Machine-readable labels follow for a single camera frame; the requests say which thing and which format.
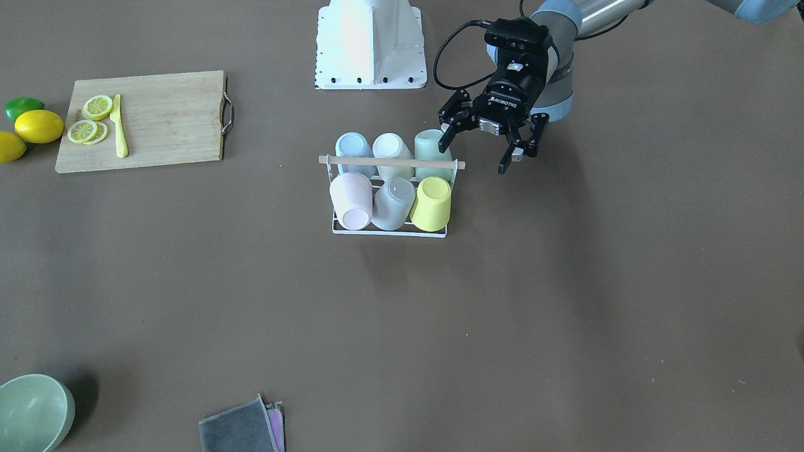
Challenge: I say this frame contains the lemon slice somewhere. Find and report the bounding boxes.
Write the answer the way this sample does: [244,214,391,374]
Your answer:
[81,95,113,121]
[66,119,109,145]

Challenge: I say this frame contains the pink plastic cup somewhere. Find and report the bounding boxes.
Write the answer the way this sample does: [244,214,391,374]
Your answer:
[329,172,373,230]

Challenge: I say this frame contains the lemon slice lower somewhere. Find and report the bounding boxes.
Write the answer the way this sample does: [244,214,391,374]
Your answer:
[66,119,109,145]

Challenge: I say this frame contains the yellow plastic cup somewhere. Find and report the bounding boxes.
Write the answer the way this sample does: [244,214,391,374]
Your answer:
[410,176,452,232]

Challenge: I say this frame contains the light blue plastic cup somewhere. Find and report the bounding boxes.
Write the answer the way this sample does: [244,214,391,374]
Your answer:
[334,132,377,178]

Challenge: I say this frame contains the grey plastic cup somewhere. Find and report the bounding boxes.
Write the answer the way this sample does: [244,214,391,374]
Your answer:
[371,177,416,231]

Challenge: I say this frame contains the green bowl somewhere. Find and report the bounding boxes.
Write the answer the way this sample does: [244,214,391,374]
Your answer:
[1,373,75,451]

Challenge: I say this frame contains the wooden cutting board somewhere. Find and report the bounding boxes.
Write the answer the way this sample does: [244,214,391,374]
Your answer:
[55,70,234,174]

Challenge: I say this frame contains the whole yellow lemon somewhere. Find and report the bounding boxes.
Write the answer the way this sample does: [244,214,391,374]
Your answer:
[14,109,64,144]

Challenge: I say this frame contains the green lime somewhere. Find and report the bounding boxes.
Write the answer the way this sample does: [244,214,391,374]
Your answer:
[4,95,44,122]

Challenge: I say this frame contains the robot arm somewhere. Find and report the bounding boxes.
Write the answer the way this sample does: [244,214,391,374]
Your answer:
[455,1,802,186]

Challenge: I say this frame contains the cream plastic cup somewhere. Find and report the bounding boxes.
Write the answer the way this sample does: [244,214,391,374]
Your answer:
[372,132,415,181]

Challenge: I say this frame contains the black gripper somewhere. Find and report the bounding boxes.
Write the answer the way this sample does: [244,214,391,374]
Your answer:
[438,60,550,175]

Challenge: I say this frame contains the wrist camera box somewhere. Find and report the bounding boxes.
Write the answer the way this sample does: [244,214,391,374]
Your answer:
[484,17,553,63]

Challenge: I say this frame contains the folded grey cloth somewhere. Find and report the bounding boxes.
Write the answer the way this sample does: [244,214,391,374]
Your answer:
[198,395,286,451]

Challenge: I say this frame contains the white wire cup holder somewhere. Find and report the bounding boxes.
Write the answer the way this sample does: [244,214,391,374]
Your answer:
[318,154,465,238]

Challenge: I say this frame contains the green plastic cup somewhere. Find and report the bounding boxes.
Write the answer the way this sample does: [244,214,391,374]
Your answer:
[414,129,454,183]

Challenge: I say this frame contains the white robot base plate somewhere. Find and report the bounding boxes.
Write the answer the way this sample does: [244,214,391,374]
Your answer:
[314,1,428,90]

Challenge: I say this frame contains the lemon slice upper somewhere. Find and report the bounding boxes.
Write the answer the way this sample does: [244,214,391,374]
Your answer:
[81,95,113,121]

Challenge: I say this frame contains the yellow plastic knife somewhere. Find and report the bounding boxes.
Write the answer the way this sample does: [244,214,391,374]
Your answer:
[109,94,129,158]

